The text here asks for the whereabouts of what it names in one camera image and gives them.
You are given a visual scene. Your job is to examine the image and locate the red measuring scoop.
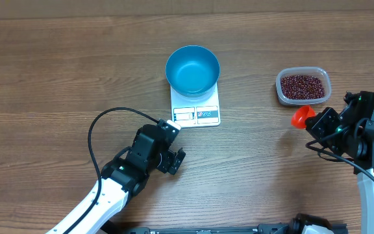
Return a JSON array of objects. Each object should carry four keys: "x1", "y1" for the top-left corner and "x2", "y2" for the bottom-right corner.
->
[{"x1": 291, "y1": 105, "x2": 316, "y2": 129}]

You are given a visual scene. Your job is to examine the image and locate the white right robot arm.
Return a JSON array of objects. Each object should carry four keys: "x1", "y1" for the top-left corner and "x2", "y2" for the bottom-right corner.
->
[{"x1": 305, "y1": 91, "x2": 374, "y2": 233}]

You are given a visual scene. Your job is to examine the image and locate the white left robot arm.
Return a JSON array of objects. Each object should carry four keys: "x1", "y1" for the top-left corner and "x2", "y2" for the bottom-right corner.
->
[{"x1": 47, "y1": 146, "x2": 149, "y2": 234}]

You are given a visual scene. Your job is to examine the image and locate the white digital kitchen scale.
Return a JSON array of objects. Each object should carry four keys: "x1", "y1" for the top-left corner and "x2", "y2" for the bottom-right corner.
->
[{"x1": 170, "y1": 84, "x2": 221, "y2": 128}]

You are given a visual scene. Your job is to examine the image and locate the teal plastic bowl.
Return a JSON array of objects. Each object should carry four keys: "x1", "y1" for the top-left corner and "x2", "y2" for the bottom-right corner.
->
[{"x1": 165, "y1": 45, "x2": 221, "y2": 97}]

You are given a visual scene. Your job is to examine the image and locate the red azuki beans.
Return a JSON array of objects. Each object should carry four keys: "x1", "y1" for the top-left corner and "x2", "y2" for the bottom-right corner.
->
[{"x1": 280, "y1": 75, "x2": 325, "y2": 99}]

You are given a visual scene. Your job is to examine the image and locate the clear plastic container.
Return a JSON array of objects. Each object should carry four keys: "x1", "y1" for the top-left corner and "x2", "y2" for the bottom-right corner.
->
[{"x1": 275, "y1": 67, "x2": 332, "y2": 106}]

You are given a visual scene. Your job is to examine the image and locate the brown cardboard backdrop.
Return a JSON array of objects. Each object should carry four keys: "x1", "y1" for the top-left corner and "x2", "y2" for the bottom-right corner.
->
[{"x1": 0, "y1": 0, "x2": 374, "y2": 20}]

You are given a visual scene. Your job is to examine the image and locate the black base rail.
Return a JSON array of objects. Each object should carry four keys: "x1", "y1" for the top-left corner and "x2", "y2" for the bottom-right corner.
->
[{"x1": 102, "y1": 213, "x2": 349, "y2": 234}]

